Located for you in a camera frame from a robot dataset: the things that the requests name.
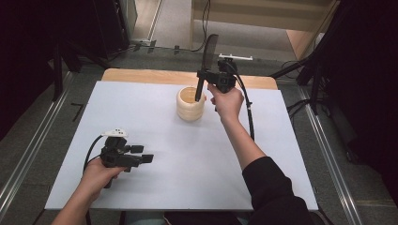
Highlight person's left hand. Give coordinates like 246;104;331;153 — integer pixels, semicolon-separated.
78;157;127;203

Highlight hand-held gripper black cable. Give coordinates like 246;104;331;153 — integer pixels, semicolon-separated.
231;64;255;142
82;134;105;173

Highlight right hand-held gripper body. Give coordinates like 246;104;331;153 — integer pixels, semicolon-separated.
206;53;253;95

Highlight left hand-held gripper black cable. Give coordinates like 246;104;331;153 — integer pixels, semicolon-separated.
82;134;105;173

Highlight round wooden holder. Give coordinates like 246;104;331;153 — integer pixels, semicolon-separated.
176;86;207;123

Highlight right hand-held gripper black cable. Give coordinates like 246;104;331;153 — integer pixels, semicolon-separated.
231;64;255;142

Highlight black floor cable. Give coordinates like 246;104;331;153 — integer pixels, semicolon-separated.
190;0;211;53

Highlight black metal stand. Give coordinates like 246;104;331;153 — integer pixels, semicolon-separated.
269;46;326;116
51;38;111;102

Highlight white table sheet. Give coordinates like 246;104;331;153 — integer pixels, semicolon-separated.
45;80;319;211

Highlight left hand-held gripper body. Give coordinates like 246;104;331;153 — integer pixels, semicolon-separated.
99;127;144;173

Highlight black curtain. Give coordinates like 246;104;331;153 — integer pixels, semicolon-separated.
314;0;398;201
0;0;65;142

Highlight black cabinet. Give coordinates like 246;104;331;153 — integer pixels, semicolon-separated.
93;0;131;60

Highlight metal floor rail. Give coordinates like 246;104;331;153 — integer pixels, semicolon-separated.
0;70;75;220
296;85;364;225

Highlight person's right hand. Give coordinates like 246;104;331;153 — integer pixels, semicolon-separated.
207;83;245;124

